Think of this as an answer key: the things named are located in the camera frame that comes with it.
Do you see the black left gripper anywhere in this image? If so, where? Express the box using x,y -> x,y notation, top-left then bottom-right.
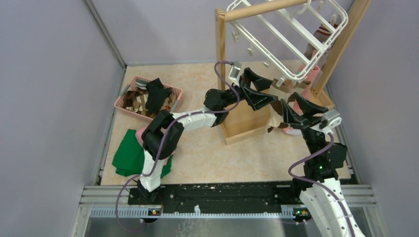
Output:
220,67 -> 277,110

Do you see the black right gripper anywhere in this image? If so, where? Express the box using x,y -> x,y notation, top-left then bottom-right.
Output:
281,92 -> 328,158

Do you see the brown beige striped sock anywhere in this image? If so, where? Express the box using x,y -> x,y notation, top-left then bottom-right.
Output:
267,79 -> 293,135
288,81 -> 312,102

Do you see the grey sock with red stripes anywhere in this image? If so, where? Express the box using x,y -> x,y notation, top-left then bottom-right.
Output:
313,24 -> 332,43

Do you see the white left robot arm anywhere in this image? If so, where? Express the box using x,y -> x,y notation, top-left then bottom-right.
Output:
137,67 -> 278,204

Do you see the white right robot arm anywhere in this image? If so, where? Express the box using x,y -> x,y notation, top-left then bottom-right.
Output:
280,92 -> 364,237

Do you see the wooden hanger stand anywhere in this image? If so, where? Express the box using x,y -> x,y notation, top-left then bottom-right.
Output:
214,0 -> 372,146

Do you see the white clip drying hanger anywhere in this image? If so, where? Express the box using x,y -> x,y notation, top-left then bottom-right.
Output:
224,0 -> 349,82

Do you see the pile of socks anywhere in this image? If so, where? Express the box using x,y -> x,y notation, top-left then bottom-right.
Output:
122,79 -> 176,119

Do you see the pink plastic basket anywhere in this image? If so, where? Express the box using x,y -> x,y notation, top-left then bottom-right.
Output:
114,77 -> 183,122

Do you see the black sock in basket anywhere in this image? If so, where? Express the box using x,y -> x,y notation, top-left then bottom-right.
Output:
145,78 -> 172,113

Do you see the pink folded cloth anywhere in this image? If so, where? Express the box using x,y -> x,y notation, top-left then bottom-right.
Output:
135,127 -> 146,147

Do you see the green folded cloth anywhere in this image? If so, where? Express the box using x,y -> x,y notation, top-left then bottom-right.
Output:
112,129 -> 173,179

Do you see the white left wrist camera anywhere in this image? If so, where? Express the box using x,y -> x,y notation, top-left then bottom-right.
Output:
228,61 -> 242,86

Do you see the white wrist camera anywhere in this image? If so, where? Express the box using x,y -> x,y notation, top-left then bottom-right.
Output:
319,109 -> 342,131
228,61 -> 242,86

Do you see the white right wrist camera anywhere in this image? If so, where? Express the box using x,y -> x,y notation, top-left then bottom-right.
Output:
319,109 -> 342,131

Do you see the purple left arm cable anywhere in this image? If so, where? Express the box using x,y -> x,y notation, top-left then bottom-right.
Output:
115,61 -> 241,233

